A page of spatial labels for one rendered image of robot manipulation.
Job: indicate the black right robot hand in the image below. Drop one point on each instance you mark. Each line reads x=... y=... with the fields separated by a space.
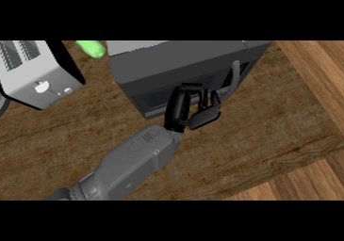
x=180 y=106

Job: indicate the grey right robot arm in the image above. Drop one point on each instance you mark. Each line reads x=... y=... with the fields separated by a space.
x=128 y=163

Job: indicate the dark grey microwave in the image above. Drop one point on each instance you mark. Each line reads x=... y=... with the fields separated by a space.
x=180 y=62

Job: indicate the green vegetable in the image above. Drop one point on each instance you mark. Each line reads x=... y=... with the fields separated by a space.
x=93 y=48

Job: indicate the silver toaster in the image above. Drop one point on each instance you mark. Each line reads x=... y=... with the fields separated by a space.
x=34 y=73

